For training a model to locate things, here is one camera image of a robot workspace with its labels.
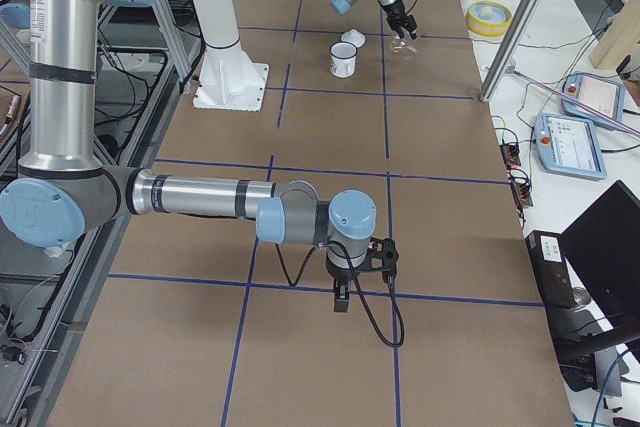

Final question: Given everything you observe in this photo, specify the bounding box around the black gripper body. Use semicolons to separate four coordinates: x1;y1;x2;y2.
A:
327;263;352;300
383;0;416;32

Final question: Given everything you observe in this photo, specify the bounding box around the clear plastic funnel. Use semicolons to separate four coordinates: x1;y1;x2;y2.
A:
390;35;418;57

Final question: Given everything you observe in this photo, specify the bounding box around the white cup lid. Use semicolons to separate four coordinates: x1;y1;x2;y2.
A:
341;29;366;49

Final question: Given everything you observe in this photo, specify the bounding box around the white enamel cup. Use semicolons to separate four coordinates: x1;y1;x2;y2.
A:
330;41;358;78

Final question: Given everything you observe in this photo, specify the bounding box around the yellow tape roll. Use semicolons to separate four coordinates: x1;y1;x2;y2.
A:
465;0;513;38

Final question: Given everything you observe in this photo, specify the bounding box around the brown cardboard table mat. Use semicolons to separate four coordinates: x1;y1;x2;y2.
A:
48;0;572;426

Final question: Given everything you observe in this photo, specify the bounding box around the upper orange circuit board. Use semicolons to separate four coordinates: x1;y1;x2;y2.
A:
500;142;521;168

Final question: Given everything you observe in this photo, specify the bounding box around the orange circuit board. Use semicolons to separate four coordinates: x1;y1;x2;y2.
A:
500;142;521;168
511;178;533;209

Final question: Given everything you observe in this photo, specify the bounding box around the lower orange circuit board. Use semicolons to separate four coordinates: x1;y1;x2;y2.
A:
511;178;533;209

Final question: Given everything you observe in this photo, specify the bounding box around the near teach pendant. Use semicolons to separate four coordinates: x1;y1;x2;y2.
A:
534;113;607;180

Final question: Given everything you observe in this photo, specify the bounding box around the teach pendant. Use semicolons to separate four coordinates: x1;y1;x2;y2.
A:
563;72;624;121
534;113;607;180

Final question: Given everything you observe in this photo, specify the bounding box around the far teach pendant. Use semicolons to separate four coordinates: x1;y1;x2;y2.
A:
563;72;624;121

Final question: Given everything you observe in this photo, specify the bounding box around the black computer box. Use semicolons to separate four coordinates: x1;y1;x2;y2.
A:
525;230;575;309

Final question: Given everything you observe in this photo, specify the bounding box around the wooden beam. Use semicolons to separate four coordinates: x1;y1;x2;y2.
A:
589;0;640;70

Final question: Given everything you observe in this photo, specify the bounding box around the black laptop monitor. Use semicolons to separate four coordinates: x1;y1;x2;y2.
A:
560;180;639;320

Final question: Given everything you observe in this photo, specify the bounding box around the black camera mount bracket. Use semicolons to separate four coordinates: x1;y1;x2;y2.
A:
359;237;399;276

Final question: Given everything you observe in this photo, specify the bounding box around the aluminium frame post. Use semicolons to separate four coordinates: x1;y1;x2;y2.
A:
479;0;540;102

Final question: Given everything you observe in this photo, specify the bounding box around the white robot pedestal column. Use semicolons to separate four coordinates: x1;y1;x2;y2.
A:
193;0;269;112

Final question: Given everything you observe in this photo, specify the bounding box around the blue network cable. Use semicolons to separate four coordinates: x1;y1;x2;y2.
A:
590;346;636;427

